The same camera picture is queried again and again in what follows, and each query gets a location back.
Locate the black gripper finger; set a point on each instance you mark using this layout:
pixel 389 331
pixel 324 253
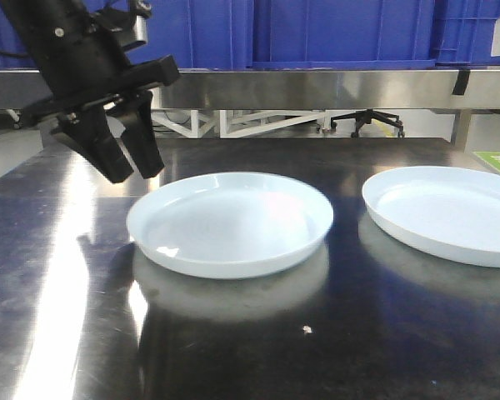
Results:
pixel 135 114
pixel 87 133

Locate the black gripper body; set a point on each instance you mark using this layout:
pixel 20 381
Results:
pixel 87 67

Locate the light blue plate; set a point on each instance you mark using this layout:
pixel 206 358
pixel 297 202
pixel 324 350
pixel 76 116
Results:
pixel 448 212
pixel 230 225

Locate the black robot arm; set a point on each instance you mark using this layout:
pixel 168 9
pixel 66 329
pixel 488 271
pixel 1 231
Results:
pixel 60 17

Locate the steel shelf leg right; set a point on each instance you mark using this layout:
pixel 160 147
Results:
pixel 460 129

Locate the blue bin far left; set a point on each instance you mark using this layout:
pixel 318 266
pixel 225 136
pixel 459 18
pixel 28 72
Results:
pixel 11 43

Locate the blue plastic bin left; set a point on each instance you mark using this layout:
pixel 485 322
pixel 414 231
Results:
pixel 199 34

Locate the blue plastic bin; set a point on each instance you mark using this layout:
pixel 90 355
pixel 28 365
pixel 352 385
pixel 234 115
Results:
pixel 199 34
pixel 462 33
pixel 342 35

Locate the blue plastic bin centre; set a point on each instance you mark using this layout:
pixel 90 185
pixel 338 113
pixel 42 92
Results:
pixel 342 35

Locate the black office chair base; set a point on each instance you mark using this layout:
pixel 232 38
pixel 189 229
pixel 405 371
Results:
pixel 366 117

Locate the black tape strip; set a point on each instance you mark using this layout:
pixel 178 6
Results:
pixel 461 83

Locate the blue plastic bin right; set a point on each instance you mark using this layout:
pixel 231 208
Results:
pixel 462 33

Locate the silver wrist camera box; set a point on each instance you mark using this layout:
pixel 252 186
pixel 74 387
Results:
pixel 129 25

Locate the stainless steel shelf rail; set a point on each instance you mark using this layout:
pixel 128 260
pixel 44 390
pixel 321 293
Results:
pixel 330 89

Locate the white metal frame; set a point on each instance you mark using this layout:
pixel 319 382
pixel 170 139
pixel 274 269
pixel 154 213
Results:
pixel 236 123

